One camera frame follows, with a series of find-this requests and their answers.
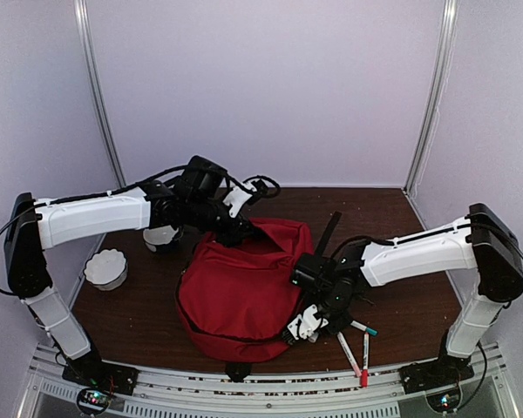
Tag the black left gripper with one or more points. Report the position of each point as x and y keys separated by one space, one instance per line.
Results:
x=233 y=235

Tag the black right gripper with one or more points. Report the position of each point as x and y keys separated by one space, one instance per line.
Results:
x=344 y=321

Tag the teal capped white marker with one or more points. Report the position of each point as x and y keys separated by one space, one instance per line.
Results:
x=358 y=325

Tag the pink capped white marker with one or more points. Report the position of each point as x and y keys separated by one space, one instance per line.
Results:
x=349 y=355

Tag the red capped white marker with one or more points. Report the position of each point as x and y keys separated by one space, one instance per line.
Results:
x=365 y=370

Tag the red backpack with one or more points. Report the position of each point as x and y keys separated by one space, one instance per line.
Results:
x=234 y=302

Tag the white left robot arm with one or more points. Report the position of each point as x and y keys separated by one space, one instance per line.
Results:
x=200 y=194

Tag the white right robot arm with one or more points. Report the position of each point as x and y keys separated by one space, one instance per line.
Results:
x=480 y=240

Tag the round white bowl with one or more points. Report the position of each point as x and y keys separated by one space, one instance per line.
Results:
x=162 y=239

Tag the scalloped white bowl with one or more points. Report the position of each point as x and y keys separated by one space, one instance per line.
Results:
x=106 y=270

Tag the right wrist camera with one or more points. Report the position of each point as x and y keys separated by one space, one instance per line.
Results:
x=305 y=326

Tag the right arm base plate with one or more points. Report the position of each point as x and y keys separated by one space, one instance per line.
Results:
x=418 y=377

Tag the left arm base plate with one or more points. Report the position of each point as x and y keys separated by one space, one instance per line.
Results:
x=106 y=376

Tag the front aluminium rail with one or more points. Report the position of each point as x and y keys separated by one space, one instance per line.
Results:
x=165 y=392

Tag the left aluminium frame post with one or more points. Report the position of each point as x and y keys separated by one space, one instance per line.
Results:
x=85 y=34

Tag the aluminium frame post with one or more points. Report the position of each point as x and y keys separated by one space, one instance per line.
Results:
x=439 y=78
x=85 y=34

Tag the right aluminium frame post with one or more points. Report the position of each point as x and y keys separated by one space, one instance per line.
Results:
x=439 y=78

